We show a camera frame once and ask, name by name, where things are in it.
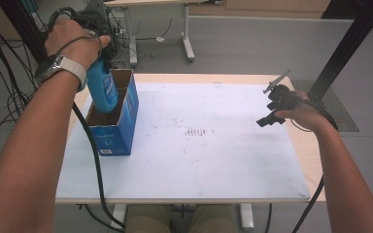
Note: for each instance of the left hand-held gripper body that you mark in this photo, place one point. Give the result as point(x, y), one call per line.
point(105, 27)

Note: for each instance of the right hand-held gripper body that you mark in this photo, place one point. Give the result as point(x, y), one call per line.
point(286, 97)

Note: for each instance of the blue plastic bottle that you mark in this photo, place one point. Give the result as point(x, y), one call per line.
point(103, 89)

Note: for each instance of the blue cardboard box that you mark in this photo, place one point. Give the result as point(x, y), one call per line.
point(119, 136)

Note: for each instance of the person's right hand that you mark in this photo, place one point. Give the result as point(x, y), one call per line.
point(309, 115)

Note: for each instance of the person's left hand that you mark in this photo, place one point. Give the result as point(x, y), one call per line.
point(73, 42)

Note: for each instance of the white table mat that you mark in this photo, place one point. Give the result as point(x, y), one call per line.
point(207, 161)

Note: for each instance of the desk with white legs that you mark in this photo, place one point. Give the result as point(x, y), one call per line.
point(187, 42)

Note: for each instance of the white table leg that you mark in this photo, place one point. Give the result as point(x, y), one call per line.
point(246, 216)
point(119, 216)

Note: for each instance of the person's right leg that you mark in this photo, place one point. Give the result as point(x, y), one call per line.
point(215, 220)

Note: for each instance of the person's leg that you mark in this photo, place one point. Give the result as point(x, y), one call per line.
point(147, 220)
point(215, 220)

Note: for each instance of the person's left leg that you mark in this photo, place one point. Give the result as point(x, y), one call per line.
point(147, 220)

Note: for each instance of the black metal stand post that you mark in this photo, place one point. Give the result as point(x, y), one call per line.
point(22, 29)
point(346, 48)

